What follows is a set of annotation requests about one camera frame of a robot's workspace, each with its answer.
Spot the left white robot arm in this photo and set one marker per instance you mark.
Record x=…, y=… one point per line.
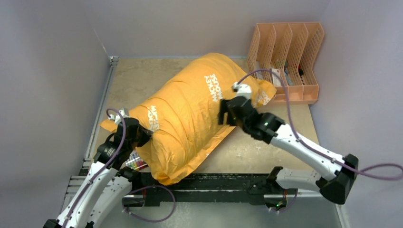
x=106, y=180

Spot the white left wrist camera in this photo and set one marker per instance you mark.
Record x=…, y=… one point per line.
x=117, y=115

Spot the colourful marker pack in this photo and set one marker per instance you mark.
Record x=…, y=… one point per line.
x=135, y=161

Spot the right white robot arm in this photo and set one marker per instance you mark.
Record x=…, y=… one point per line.
x=332, y=175

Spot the aluminium frame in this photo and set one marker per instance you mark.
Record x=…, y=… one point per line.
x=111, y=127

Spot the small paper packet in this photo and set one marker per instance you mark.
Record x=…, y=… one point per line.
x=260, y=74

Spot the white card box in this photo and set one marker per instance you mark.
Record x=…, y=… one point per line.
x=276, y=77

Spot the orange Mickey Mouse pillowcase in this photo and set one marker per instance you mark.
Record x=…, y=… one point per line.
x=183, y=115

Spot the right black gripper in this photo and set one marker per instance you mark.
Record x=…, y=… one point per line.
x=223, y=109

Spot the peach plastic file organizer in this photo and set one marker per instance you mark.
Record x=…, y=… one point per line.
x=291, y=47

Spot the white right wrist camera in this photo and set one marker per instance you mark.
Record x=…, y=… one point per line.
x=242, y=89

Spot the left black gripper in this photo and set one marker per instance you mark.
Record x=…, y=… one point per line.
x=147, y=135

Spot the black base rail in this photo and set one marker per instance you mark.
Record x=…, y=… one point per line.
x=254, y=189

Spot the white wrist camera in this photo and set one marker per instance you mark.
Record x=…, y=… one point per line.
x=117, y=115
x=242, y=89

